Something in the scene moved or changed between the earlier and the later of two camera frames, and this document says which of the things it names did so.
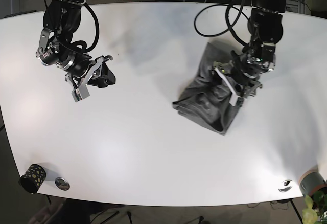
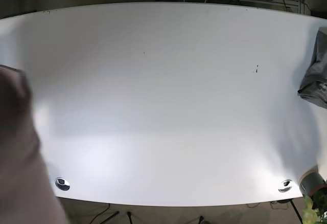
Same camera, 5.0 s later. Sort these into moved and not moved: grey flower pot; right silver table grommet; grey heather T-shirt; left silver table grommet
Moved: grey heather T-shirt
Not moved: left silver table grommet; grey flower pot; right silver table grommet
